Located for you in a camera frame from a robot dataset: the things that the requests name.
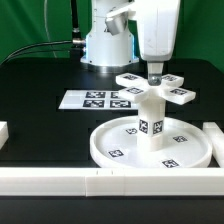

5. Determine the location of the white left barrier block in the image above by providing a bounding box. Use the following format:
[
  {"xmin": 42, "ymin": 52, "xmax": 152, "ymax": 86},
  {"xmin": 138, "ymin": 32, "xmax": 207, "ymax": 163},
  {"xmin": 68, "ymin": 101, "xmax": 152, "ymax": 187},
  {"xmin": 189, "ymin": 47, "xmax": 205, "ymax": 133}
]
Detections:
[{"xmin": 0, "ymin": 121, "xmax": 9, "ymax": 150}]

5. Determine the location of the white cross-shaped table base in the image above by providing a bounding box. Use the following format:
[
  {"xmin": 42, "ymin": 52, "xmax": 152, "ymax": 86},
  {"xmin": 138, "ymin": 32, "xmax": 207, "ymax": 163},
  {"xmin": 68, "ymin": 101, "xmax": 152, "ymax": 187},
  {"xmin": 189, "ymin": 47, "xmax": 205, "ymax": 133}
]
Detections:
[{"xmin": 116, "ymin": 73, "xmax": 196, "ymax": 105}]

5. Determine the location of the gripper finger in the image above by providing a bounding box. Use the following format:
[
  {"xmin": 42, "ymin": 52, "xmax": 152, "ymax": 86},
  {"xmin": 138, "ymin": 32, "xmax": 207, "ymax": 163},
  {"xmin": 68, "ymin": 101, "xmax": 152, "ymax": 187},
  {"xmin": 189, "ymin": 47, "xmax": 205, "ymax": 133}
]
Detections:
[{"xmin": 147, "ymin": 62, "xmax": 163, "ymax": 86}]

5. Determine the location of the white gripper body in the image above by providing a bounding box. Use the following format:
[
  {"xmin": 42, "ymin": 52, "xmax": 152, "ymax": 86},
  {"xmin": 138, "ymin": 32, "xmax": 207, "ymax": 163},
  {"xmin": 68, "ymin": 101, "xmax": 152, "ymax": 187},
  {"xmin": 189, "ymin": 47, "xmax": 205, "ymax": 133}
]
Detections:
[{"xmin": 105, "ymin": 0, "xmax": 181, "ymax": 62}]

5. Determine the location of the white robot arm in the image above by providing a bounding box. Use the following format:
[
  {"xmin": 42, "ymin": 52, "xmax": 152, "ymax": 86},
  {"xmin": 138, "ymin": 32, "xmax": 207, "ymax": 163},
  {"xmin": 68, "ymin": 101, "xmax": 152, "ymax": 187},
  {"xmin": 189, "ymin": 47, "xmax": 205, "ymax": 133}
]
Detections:
[{"xmin": 81, "ymin": 0, "xmax": 181, "ymax": 86}]

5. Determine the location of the black cable connector post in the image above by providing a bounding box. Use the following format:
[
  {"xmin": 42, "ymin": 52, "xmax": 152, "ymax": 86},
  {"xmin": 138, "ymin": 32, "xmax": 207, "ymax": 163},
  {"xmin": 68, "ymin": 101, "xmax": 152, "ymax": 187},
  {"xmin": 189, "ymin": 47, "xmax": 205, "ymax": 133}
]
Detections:
[{"xmin": 70, "ymin": 0, "xmax": 85, "ymax": 56}]

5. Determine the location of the white barrier block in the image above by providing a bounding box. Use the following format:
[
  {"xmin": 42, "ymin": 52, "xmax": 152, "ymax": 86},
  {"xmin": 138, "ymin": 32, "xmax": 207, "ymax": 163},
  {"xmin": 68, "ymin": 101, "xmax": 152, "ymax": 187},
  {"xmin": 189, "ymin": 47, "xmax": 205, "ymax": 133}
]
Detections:
[
  {"xmin": 203, "ymin": 122, "xmax": 224, "ymax": 168},
  {"xmin": 0, "ymin": 121, "xmax": 9, "ymax": 150}
]

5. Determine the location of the white front barrier rail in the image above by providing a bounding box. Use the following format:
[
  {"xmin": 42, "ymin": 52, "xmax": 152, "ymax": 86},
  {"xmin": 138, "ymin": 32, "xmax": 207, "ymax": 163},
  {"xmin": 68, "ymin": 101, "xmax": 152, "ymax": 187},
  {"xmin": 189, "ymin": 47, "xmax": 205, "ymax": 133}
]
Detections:
[{"xmin": 0, "ymin": 168, "xmax": 224, "ymax": 196}]

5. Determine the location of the white marker tag plate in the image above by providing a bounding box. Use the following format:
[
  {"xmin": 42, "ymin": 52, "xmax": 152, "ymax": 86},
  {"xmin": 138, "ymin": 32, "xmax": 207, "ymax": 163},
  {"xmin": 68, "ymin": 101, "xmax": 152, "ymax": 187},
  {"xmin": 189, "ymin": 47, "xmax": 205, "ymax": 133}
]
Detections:
[{"xmin": 59, "ymin": 90, "xmax": 137, "ymax": 110}]

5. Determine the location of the thin grey cable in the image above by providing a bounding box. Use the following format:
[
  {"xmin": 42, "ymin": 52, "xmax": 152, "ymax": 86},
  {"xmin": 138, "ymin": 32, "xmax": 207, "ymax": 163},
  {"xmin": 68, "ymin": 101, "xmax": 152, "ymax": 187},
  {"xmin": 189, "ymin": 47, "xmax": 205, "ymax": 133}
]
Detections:
[{"xmin": 43, "ymin": 0, "xmax": 58, "ymax": 59}]

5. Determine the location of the white right barrier block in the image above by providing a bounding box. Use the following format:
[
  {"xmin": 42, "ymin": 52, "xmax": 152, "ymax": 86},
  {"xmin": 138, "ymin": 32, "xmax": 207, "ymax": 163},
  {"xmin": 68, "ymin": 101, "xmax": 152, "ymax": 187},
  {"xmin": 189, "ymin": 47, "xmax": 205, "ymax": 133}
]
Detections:
[{"xmin": 203, "ymin": 122, "xmax": 224, "ymax": 168}]

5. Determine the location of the white round table top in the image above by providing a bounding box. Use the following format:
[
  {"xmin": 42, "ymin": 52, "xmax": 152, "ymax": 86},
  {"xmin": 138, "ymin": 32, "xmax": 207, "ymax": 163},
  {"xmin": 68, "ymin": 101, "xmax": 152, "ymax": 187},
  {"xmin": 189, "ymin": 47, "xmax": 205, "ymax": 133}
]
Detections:
[{"xmin": 90, "ymin": 116, "xmax": 212, "ymax": 168}]

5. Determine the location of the black cable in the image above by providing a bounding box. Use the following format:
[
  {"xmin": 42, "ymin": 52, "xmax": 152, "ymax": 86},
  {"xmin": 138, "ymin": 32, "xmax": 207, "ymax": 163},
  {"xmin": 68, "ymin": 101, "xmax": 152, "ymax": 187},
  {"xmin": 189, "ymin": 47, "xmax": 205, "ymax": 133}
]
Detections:
[{"xmin": 0, "ymin": 40, "xmax": 75, "ymax": 66}]

